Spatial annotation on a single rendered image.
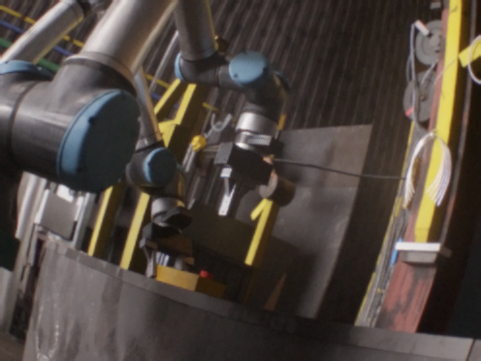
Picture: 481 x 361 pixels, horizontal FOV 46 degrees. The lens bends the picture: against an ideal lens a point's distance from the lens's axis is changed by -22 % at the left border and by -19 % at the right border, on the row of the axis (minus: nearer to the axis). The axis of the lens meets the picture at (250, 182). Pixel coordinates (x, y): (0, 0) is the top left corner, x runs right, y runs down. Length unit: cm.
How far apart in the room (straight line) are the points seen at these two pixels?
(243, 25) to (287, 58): 102
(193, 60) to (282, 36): 987
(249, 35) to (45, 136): 1016
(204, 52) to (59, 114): 71
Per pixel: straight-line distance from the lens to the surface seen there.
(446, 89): 321
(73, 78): 91
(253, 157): 160
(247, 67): 151
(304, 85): 1150
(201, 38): 150
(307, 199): 916
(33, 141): 91
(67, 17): 175
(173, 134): 200
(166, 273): 164
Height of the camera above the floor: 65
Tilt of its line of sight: 13 degrees up
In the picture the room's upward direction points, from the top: 19 degrees clockwise
